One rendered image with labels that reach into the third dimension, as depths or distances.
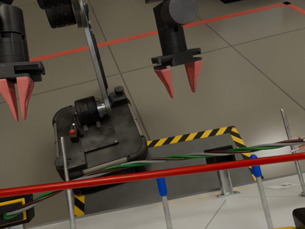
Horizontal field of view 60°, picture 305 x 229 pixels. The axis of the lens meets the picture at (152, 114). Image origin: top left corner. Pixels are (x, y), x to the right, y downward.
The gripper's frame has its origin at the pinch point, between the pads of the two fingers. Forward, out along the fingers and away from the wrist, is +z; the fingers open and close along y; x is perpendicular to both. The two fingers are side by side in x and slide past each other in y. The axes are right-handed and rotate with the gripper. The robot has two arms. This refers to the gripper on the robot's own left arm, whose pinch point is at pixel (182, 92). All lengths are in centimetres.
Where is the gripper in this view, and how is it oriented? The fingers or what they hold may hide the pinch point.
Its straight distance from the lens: 62.8
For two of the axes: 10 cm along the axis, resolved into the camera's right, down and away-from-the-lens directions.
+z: 2.2, 9.4, 2.5
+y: 9.5, -2.7, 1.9
